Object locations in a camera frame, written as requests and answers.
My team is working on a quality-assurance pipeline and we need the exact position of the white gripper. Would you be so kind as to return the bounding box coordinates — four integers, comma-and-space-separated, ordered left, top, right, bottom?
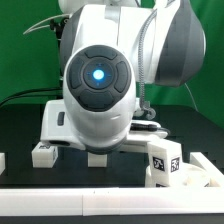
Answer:
39, 99, 168, 151

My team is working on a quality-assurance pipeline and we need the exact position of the black cable bundle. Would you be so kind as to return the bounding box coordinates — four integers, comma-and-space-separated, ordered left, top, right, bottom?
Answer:
0, 87, 64, 108

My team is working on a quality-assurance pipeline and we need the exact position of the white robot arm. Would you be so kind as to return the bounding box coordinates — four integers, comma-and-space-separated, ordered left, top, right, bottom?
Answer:
40, 0, 206, 154

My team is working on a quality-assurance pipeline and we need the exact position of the black camera stand pole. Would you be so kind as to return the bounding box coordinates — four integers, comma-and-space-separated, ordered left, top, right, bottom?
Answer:
50, 18, 67, 45

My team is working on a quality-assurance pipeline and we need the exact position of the white obstacle fence frame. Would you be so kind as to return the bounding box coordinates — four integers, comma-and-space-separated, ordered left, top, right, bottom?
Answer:
0, 152, 224, 216

